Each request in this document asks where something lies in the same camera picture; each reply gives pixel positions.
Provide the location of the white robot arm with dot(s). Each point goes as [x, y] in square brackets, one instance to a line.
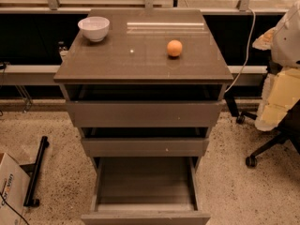
[283, 40]

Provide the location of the cardboard box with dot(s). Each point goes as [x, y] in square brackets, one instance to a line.
[13, 186]

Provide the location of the orange fruit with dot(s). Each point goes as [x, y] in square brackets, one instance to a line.
[174, 48]

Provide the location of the grey middle drawer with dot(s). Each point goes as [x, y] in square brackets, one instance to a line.
[145, 142]

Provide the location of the grey drawer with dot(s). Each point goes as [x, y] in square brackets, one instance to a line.
[145, 142]
[145, 191]
[144, 106]

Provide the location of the white ceramic bowl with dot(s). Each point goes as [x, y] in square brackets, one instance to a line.
[94, 28]

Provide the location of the grey bottom drawer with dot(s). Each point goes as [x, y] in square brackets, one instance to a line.
[145, 191]

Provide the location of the grey top drawer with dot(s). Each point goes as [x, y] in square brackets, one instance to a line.
[144, 106]

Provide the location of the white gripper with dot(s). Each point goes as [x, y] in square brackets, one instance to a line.
[287, 46]

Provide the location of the black metal stand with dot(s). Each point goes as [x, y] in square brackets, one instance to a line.
[33, 171]

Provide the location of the grey drawer cabinet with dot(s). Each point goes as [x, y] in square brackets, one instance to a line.
[135, 52]

